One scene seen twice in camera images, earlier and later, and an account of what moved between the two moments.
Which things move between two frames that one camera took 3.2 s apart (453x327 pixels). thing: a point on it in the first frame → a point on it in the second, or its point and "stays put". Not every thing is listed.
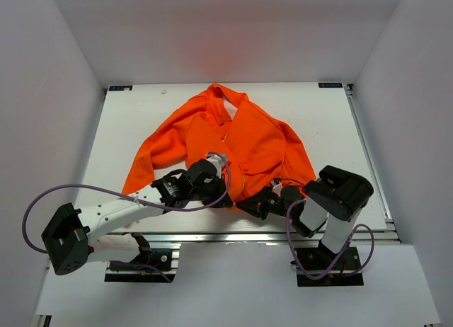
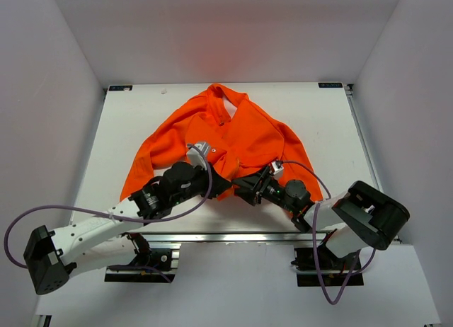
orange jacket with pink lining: (259, 150) stays put
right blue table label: (330, 85) stays put
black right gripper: (252, 205) → (250, 187)
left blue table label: (120, 88) stays put
